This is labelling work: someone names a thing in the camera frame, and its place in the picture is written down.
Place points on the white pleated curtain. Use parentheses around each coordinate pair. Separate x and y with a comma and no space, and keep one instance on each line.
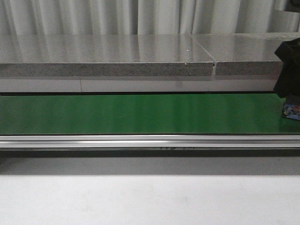
(45,17)

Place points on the yellow mushroom push button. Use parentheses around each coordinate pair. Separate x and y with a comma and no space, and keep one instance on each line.
(291,108)

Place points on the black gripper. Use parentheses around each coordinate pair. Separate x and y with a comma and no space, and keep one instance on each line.
(289,79)

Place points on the aluminium conveyor frame rail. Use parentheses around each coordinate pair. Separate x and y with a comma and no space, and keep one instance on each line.
(150,141)

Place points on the green conveyor belt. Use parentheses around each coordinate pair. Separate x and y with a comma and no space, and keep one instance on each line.
(241,113)

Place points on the grey stone counter slab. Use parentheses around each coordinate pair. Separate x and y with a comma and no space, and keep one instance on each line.
(244,54)
(102,56)

